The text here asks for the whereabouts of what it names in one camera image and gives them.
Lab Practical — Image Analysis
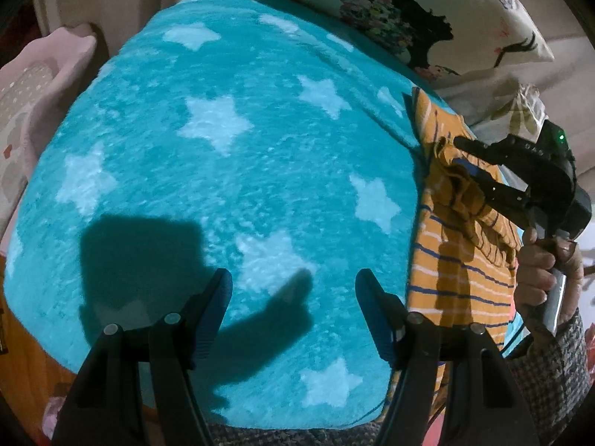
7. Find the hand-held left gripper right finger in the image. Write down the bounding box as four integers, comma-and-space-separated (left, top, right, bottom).
354, 268, 540, 446

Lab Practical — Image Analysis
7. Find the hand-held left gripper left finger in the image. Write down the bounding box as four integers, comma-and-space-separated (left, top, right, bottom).
51, 267, 234, 446

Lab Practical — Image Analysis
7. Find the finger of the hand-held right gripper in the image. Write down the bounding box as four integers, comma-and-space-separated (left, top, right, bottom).
465, 167, 531, 214
453, 134, 541, 169

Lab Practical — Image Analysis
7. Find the orange striped shirt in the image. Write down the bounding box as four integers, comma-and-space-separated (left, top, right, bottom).
386, 87, 524, 428

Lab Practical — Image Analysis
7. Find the person's right forearm checkered sleeve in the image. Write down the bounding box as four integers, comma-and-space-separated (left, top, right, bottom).
506, 309, 592, 446

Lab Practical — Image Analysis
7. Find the person's right hand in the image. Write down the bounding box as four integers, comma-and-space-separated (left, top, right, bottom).
514, 227, 585, 336

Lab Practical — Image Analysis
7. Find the white floral pillow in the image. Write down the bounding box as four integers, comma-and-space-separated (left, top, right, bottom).
437, 81, 550, 142

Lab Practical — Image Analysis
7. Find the blue star printed blanket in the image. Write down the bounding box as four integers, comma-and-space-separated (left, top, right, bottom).
2, 0, 531, 430

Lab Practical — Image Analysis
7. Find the white eyelash printed pillow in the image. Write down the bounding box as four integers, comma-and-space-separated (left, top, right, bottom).
265, 0, 557, 90

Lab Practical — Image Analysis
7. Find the pink cushion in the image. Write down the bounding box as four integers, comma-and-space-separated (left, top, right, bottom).
0, 22, 99, 240

